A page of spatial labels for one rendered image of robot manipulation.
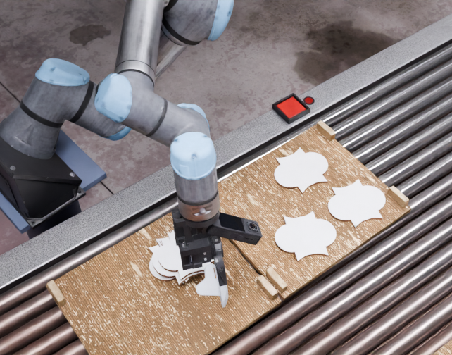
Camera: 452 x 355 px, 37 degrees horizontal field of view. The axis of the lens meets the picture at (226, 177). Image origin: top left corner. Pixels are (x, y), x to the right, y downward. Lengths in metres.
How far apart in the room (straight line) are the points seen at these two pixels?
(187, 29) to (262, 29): 2.06
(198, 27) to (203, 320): 0.64
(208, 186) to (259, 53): 2.30
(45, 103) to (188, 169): 0.66
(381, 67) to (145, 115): 1.05
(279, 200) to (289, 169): 0.10
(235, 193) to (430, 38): 0.85
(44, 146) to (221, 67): 1.74
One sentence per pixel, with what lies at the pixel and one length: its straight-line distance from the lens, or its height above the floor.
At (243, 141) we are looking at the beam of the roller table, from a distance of 1.85.
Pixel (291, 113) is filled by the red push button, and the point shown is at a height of 0.93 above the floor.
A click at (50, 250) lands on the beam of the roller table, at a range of 1.70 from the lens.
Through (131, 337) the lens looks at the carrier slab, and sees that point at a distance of 1.54.
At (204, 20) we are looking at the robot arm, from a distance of 1.52.
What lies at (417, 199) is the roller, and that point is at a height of 0.92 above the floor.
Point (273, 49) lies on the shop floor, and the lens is 3.47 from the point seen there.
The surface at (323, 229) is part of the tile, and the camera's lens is 1.67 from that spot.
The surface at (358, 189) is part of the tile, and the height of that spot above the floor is 0.94.
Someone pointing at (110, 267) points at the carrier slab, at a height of 0.94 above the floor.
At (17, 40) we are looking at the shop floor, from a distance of 3.66.
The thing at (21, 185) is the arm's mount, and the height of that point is 1.04.
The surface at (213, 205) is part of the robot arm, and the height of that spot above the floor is 1.33.
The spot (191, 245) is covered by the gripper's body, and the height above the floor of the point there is 1.24.
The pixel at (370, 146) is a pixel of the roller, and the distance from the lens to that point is 1.87.
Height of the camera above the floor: 2.33
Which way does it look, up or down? 53 degrees down
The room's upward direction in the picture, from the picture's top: straight up
